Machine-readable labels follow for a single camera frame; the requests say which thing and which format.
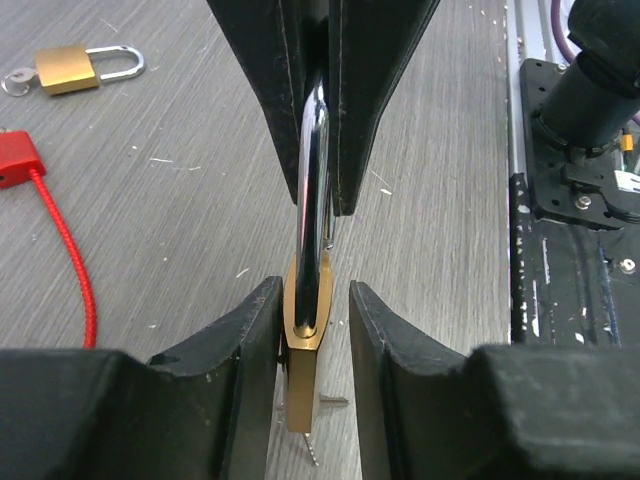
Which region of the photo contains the large brass padlock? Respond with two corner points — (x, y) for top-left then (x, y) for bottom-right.
(282, 69), (333, 434)

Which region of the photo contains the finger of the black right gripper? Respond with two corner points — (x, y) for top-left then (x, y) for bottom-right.
(207, 0), (307, 201)
(328, 0), (440, 216)

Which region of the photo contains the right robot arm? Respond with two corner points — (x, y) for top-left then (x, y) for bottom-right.
(210, 1), (639, 216)

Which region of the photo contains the red cable seal lock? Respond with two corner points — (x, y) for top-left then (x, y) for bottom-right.
(1, 128), (98, 349)

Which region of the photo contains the small brass padlock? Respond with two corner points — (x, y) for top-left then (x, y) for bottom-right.
(34, 44), (146, 96)

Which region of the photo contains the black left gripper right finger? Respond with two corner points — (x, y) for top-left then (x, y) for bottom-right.
(349, 281), (639, 479)

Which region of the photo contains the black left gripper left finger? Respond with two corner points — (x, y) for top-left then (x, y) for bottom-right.
(1, 277), (283, 479)

